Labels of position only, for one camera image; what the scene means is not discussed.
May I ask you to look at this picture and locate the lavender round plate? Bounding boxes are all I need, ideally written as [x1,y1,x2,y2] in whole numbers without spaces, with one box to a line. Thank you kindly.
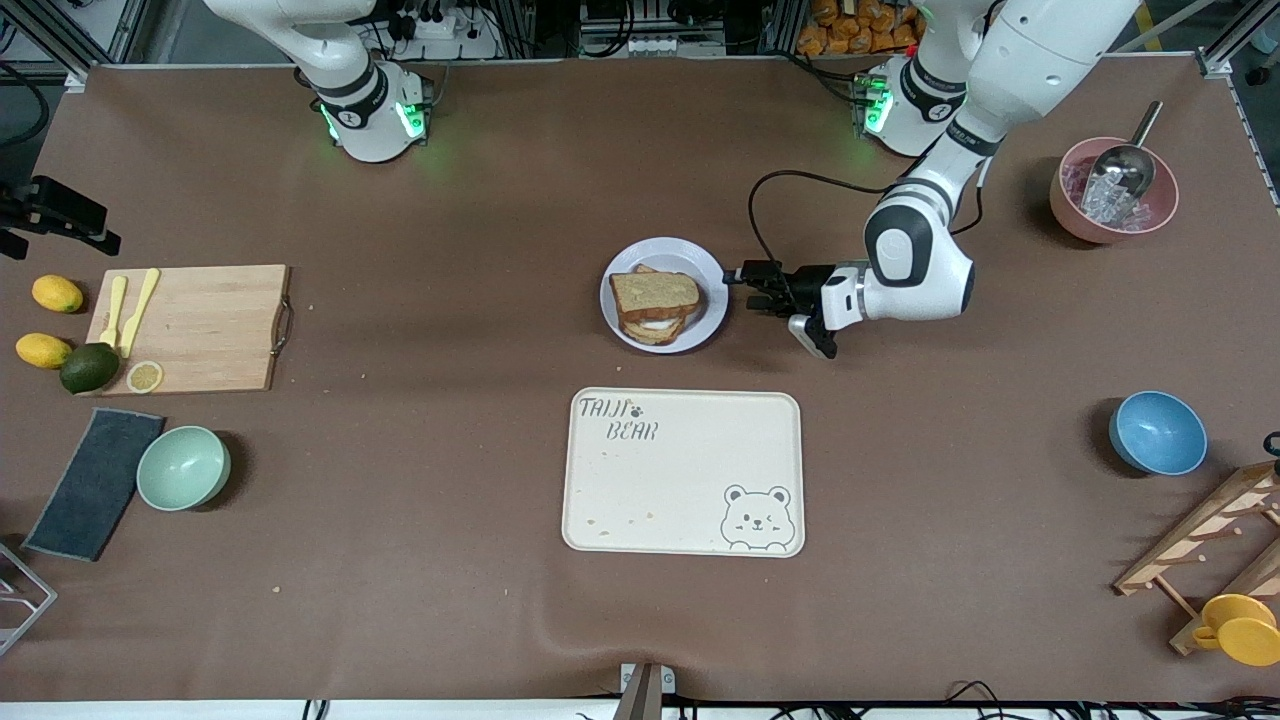
[600,237,729,354]

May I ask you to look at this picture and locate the brown bread slice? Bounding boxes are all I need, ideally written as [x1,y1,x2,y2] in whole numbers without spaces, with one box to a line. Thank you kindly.
[610,268,702,314]

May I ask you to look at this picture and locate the crusty bread slice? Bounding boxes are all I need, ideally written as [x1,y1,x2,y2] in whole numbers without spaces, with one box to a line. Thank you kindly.
[618,264,701,347]

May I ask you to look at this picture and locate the yellow plastic fork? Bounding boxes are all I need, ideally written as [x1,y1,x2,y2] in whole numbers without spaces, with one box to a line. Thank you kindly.
[98,275,129,349]

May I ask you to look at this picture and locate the yellow lemon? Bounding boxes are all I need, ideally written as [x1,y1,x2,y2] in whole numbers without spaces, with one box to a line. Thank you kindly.
[31,275,85,314]
[15,333,75,370]

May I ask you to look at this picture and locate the yellow plastic knife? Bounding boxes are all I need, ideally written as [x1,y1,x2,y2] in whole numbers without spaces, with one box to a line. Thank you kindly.
[119,268,161,359]

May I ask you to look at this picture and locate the dark green avocado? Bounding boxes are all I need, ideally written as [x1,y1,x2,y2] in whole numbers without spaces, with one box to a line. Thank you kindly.
[59,342,121,394]

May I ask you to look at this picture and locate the wooden cutting board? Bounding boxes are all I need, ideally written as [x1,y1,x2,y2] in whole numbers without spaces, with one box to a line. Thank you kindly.
[85,264,295,397]

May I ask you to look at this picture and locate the cream bear print tray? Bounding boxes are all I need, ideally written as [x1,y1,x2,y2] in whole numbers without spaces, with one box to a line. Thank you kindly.
[561,388,806,558]

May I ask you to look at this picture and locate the mint green bowl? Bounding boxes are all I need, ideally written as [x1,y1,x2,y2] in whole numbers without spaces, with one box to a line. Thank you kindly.
[136,426,232,512]

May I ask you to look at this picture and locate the dark grey cloth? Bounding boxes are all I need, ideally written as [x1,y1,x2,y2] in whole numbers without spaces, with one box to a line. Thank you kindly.
[22,408,166,562]

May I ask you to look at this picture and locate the orange snack packets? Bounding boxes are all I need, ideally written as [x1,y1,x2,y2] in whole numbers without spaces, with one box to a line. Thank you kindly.
[797,0,926,56]

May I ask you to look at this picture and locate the clear ice cube pile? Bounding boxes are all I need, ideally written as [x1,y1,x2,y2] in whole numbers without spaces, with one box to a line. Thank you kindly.
[1063,160,1151,227]

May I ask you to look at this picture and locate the brown table cover sheet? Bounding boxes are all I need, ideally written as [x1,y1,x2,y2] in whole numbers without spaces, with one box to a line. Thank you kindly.
[0,55,1280,703]

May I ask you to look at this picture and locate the metal scoop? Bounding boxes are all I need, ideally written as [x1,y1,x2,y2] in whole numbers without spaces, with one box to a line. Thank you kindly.
[1080,100,1165,223]

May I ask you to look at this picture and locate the pink bowl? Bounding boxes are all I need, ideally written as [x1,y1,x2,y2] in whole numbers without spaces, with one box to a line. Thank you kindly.
[1049,137,1181,244]

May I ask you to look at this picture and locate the blue bowl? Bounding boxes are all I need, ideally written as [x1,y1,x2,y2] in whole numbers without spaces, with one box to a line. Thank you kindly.
[1108,391,1208,476]

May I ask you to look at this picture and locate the white power strip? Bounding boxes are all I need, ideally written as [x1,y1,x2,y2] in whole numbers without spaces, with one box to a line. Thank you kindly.
[385,8,501,61]

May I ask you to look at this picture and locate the wooden peg rack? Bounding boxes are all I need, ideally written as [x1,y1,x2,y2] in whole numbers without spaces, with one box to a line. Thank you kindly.
[1113,460,1280,656]

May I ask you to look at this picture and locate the yellow cup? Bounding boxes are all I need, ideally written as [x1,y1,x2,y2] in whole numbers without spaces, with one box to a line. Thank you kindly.
[1192,594,1280,667]

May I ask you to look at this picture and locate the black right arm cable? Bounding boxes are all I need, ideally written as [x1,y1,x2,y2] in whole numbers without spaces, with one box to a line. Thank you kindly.
[0,62,51,151]

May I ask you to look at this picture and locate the metal wire rack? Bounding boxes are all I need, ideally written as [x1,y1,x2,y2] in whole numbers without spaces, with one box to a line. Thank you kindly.
[0,540,58,656]

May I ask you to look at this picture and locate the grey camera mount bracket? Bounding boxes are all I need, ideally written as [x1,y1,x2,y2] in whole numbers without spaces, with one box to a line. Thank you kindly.
[612,662,677,720]

